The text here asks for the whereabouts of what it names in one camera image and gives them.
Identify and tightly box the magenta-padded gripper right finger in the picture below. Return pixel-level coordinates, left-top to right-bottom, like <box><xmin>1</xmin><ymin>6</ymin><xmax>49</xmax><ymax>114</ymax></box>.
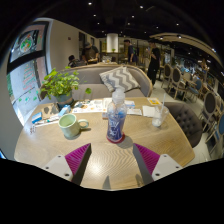
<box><xmin>132</xmin><ymin>142</ymin><xmax>184</xmax><ymax>186</ymax></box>

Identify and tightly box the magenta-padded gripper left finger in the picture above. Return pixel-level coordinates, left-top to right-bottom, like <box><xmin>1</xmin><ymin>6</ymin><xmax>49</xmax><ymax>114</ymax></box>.
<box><xmin>40</xmin><ymin>142</ymin><xmax>92</xmax><ymax>186</ymax></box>

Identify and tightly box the clear blue-labelled water bottle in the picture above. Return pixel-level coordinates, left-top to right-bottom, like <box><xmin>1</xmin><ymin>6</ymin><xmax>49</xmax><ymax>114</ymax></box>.
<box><xmin>106</xmin><ymin>88</ymin><xmax>128</xmax><ymax>144</ymax></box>

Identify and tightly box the pale green mug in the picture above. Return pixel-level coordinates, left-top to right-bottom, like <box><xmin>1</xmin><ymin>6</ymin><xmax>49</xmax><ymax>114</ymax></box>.
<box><xmin>57</xmin><ymin>113</ymin><xmax>90</xmax><ymax>139</ymax></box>

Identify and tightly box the white pen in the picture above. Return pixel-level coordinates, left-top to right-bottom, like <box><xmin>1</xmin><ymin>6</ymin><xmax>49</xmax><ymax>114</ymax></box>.
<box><xmin>33</xmin><ymin>118</ymin><xmax>61</xmax><ymax>128</ymax></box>

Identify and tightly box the grey tufted chair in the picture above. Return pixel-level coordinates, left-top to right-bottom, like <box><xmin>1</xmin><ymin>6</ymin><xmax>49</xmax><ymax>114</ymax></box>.
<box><xmin>163</xmin><ymin>101</ymin><xmax>204</xmax><ymax>149</ymax></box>

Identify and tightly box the clear plastic cup with straw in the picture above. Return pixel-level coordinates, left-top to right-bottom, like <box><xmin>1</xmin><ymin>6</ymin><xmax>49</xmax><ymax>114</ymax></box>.
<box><xmin>151</xmin><ymin>93</ymin><xmax>170</xmax><ymax>128</ymax></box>

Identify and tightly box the flat round red coaster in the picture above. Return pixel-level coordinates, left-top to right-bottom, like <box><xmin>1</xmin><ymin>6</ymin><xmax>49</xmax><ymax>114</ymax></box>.
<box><xmin>106</xmin><ymin>131</ymin><xmax>127</xmax><ymax>145</ymax></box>

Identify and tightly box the blue and white box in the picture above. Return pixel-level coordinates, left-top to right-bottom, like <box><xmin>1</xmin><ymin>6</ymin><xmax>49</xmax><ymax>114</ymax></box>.
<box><xmin>58</xmin><ymin>104</ymin><xmax>72</xmax><ymax>118</ymax></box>
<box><xmin>31</xmin><ymin>111</ymin><xmax>44</xmax><ymax>125</ymax></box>

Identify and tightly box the white paper napkin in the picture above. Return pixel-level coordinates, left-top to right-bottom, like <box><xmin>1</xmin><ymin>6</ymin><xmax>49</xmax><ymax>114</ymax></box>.
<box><xmin>142</xmin><ymin>105</ymin><xmax>158</xmax><ymax>118</ymax></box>

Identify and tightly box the brown paper bag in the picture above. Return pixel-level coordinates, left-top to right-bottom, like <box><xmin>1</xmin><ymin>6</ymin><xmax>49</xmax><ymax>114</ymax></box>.
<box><xmin>39</xmin><ymin>103</ymin><xmax>60</xmax><ymax>120</ymax></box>

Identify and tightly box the yellow square card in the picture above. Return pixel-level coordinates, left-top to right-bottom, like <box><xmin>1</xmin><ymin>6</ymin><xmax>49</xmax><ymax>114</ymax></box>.
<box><xmin>146</xmin><ymin>97</ymin><xmax>162</xmax><ymax>106</ymax></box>

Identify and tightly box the printed paper leaflet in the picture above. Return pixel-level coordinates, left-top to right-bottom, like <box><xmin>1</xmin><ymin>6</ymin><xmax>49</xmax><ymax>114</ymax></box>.
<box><xmin>71</xmin><ymin>98</ymin><xmax>104</xmax><ymax>114</ymax></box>

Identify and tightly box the group of dining chairs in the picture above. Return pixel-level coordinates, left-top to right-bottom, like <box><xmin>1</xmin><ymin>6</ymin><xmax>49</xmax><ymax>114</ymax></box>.
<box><xmin>159</xmin><ymin>63</ymin><xmax>224</xmax><ymax>134</ymax></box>

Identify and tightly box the green potted plant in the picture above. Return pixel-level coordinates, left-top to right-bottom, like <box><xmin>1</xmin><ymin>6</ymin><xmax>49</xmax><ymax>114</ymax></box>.
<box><xmin>39</xmin><ymin>66</ymin><xmax>93</xmax><ymax>107</ymax></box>

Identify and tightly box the grey curved sofa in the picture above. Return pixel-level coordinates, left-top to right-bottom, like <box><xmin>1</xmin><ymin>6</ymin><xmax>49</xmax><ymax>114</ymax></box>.
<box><xmin>49</xmin><ymin>63</ymin><xmax>154</xmax><ymax>103</ymax></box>

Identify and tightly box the grey white chevron cushion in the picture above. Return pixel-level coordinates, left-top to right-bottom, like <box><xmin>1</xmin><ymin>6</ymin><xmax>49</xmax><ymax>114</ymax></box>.
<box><xmin>98</xmin><ymin>65</ymin><xmax>142</xmax><ymax>93</ymax></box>

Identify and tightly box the framed food poster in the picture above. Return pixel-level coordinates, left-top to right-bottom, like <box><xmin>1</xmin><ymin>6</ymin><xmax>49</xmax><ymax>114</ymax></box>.
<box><xmin>9</xmin><ymin>21</ymin><xmax>49</xmax><ymax>63</ymax></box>

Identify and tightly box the white round pillar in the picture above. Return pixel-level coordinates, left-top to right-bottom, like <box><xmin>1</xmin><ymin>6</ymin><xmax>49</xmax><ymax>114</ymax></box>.
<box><xmin>106</xmin><ymin>32</ymin><xmax>119</xmax><ymax>53</ymax></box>

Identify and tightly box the group of ceiling spotlights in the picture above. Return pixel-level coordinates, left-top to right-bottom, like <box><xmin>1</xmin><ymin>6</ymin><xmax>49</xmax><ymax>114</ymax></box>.
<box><xmin>86</xmin><ymin>1</ymin><xmax>188</xmax><ymax>41</ymax></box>

